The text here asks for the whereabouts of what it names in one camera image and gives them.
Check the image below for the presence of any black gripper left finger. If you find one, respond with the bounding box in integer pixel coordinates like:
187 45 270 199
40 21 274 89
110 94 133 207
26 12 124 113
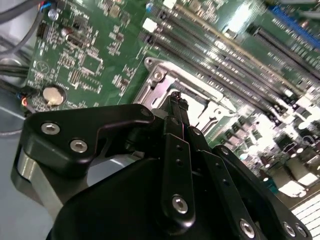
11 91 197 227

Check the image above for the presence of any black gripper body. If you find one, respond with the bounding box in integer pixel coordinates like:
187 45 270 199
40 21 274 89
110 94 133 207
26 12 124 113
48 153 237 240

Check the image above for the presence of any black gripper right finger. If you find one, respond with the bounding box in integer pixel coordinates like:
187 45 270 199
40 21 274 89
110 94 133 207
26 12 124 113
178 94 315 240

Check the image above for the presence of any metal socket cover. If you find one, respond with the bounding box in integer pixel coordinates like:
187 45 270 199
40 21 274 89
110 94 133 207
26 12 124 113
139 63 241 137

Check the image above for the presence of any silver CPU plate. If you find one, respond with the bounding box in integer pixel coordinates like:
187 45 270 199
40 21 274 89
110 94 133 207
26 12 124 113
139 81 210 111

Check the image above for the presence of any thin metal locking lever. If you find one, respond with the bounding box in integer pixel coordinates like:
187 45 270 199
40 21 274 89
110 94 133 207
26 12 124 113
144 56 237 112

